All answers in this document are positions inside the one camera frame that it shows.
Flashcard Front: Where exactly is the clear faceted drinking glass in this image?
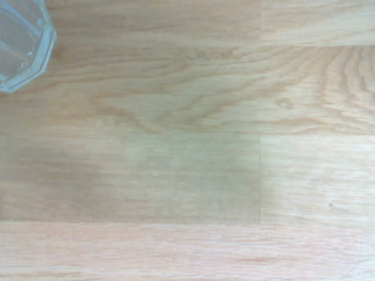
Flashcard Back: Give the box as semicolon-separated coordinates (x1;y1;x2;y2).
0;0;58;94

